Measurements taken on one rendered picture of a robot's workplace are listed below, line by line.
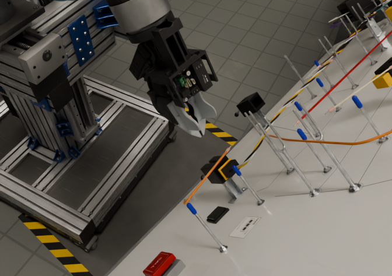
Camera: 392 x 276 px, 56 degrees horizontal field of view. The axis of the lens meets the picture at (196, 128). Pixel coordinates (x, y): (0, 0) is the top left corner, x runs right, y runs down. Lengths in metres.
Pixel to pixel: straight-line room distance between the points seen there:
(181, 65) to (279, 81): 2.20
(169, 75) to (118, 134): 1.56
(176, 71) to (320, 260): 0.29
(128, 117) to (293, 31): 1.65
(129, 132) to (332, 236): 1.66
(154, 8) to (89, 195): 1.42
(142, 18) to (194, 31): 2.60
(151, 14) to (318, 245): 0.36
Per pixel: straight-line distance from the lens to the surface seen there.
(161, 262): 0.67
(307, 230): 0.53
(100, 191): 1.83
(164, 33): 0.49
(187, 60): 0.51
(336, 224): 0.51
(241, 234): 0.63
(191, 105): 0.60
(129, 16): 0.50
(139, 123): 2.08
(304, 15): 3.41
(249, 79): 2.66
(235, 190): 0.78
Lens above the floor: 1.75
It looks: 49 degrees down
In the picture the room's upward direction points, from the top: straight up
